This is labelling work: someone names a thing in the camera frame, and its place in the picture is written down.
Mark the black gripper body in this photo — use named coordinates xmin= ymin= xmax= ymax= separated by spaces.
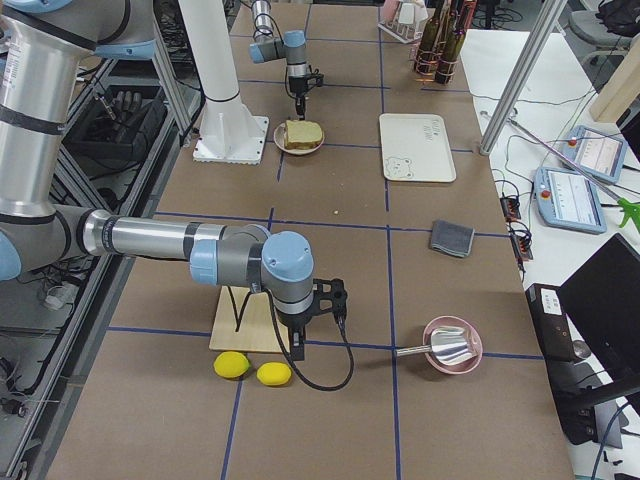
xmin=276 ymin=294 xmax=313 ymax=329
xmin=287 ymin=75 xmax=311 ymax=96

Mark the white round plate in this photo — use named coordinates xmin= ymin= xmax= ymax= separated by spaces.
xmin=274 ymin=120 xmax=324 ymax=155

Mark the cream bear tray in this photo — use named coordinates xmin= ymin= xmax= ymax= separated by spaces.
xmin=379 ymin=113 xmax=457 ymax=183

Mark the wooden cutting board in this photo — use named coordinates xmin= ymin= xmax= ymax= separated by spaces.
xmin=209 ymin=287 xmax=281 ymax=354

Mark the yellow lemon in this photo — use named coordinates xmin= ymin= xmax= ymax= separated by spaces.
xmin=213 ymin=351 xmax=251 ymax=379
xmin=256 ymin=362 xmax=292 ymax=387

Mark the metal scoop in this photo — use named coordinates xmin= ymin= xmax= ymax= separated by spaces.
xmin=396 ymin=326 xmax=479 ymax=366

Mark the dark green wine bottle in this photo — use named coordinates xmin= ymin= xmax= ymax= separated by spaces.
xmin=435 ymin=1 xmax=465 ymax=84

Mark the grey folded cloth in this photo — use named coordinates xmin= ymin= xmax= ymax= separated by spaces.
xmin=429 ymin=219 xmax=475 ymax=258

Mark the pink bowl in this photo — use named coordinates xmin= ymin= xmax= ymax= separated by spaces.
xmin=423 ymin=316 xmax=483 ymax=375

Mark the blue teach pendant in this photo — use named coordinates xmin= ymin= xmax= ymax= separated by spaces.
xmin=564 ymin=125 xmax=628 ymax=184
xmin=534 ymin=167 xmax=607 ymax=234

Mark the black monitor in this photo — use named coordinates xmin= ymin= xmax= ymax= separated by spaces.
xmin=558 ymin=234 xmax=639 ymax=394

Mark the green reacher grabber stick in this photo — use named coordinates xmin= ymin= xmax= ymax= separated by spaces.
xmin=509 ymin=119 xmax=639 ymax=234

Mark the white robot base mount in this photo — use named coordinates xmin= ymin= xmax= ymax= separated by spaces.
xmin=183 ymin=1 xmax=269 ymax=165

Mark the copper wire bottle rack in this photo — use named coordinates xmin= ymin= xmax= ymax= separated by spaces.
xmin=412 ymin=14 xmax=448 ymax=83

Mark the aluminium frame post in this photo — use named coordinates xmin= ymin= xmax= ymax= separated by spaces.
xmin=479 ymin=0 xmax=567 ymax=156

